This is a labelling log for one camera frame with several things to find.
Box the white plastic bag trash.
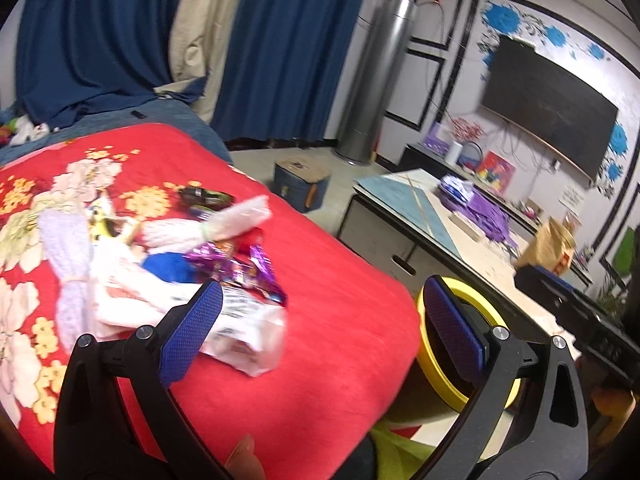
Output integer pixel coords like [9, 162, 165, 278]
[89, 242, 288, 385]

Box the blue rubber glove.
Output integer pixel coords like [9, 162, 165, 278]
[141, 252, 201, 284]

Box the purple candy wrapper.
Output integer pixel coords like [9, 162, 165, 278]
[183, 242, 288, 306]

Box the red round wrapper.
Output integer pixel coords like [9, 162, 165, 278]
[235, 228, 264, 255]

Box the dark green snack wrapper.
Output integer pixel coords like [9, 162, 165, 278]
[178, 186, 235, 211]

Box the pink white plastic wrapper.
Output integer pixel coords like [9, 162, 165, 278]
[140, 195, 271, 254]

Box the left forearm green sleeve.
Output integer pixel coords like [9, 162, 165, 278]
[369, 424, 435, 480]

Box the yellow rimmed black trash bin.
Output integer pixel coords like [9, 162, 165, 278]
[416, 275, 506, 412]

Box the right hand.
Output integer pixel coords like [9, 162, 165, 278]
[591, 387, 637, 425]

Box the left hand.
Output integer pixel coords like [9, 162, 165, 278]
[224, 436, 266, 480]

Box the brown paper bag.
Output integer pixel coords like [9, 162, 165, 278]
[513, 218, 576, 276]

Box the purple bag on table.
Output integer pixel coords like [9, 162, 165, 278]
[437, 174, 514, 245]

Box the coffee table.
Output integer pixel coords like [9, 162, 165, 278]
[337, 170, 580, 358]

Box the red floral blanket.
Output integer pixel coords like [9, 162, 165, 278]
[1, 124, 420, 479]

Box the white cup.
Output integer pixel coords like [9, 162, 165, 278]
[444, 141, 463, 166]

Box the silver tower air conditioner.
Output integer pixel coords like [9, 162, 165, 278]
[334, 0, 418, 165]

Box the blue storage stool box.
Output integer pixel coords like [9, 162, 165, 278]
[271, 155, 331, 214]

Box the blue denim sofa cover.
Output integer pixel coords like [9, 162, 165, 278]
[0, 99, 232, 166]

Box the blue curtain right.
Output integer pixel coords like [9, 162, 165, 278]
[212, 0, 362, 142]

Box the blue curtain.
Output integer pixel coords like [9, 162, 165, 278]
[212, 0, 362, 142]
[15, 0, 180, 128]

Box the blue curtain left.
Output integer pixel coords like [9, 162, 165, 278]
[15, 0, 180, 128]

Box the beige curtain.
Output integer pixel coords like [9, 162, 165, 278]
[154, 0, 240, 122]

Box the colourful picture frame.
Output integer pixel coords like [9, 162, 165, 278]
[475, 151, 516, 195]

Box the wall mounted television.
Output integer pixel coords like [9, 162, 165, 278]
[480, 35, 618, 180]

